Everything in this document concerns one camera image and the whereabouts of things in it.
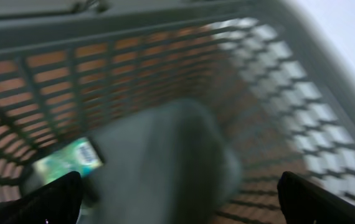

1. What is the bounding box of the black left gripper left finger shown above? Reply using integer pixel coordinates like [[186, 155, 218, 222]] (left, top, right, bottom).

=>
[[0, 171, 83, 224]]

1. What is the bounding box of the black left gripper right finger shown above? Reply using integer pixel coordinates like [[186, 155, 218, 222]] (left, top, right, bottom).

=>
[[277, 171, 355, 224]]

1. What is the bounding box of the green tissue pack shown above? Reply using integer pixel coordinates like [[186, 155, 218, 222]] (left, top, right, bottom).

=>
[[33, 138, 103, 184]]

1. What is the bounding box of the grey plastic mesh basket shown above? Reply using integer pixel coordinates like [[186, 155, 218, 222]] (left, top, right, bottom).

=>
[[0, 1, 355, 223]]

